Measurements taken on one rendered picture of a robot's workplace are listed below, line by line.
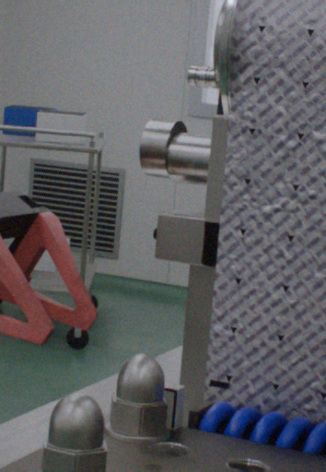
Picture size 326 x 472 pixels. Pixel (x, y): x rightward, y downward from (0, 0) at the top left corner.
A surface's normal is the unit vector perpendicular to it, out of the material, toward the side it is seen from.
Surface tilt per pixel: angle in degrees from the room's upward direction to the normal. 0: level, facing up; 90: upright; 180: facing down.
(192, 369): 90
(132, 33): 90
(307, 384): 90
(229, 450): 0
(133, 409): 90
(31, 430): 0
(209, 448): 0
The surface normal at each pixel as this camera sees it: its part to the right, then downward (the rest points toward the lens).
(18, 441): 0.08, -0.99
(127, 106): -0.41, 0.09
